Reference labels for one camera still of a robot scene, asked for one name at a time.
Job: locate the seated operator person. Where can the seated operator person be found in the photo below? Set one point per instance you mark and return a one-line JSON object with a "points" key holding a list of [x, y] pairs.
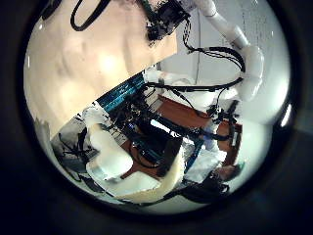
{"points": [[230, 171]]}

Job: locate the teal metal rail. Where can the teal metal rail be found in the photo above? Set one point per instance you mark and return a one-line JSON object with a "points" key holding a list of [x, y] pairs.
{"points": [[120, 93]]}

